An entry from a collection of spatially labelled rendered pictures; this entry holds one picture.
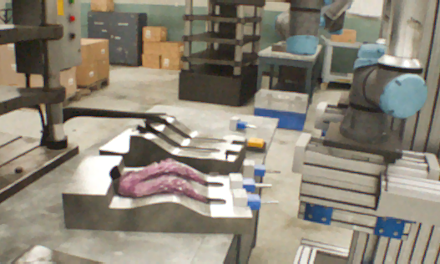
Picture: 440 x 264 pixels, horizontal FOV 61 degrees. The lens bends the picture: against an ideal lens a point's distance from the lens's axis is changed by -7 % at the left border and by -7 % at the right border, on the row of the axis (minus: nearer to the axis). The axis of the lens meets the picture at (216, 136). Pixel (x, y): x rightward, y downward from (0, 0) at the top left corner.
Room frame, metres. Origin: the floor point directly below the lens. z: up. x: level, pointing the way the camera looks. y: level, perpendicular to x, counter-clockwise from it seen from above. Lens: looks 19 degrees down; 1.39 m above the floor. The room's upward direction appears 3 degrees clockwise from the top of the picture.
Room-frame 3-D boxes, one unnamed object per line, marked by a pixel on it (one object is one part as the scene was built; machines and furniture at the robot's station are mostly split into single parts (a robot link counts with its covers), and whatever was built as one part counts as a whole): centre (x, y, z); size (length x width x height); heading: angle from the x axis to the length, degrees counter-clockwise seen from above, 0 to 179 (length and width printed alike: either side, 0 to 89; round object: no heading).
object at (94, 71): (6.08, 2.46, 0.37); 1.20 x 0.82 x 0.74; 81
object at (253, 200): (1.00, -0.12, 0.86); 0.13 x 0.05 x 0.05; 94
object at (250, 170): (1.29, -0.17, 0.83); 0.13 x 0.05 x 0.05; 85
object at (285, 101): (4.65, -0.76, 0.28); 0.61 x 0.41 x 0.15; 73
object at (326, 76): (7.02, -2.30, 0.47); 1.10 x 0.52 x 0.94; 81
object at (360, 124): (1.11, -0.44, 1.09); 0.15 x 0.15 x 0.10
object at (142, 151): (1.40, 0.15, 0.87); 0.50 x 0.26 x 0.14; 77
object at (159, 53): (8.24, 1.18, 0.42); 0.86 x 0.33 x 0.83; 73
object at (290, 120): (4.65, -0.76, 0.11); 0.61 x 0.41 x 0.22; 73
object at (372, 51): (1.58, -0.62, 1.20); 0.13 x 0.12 x 0.14; 134
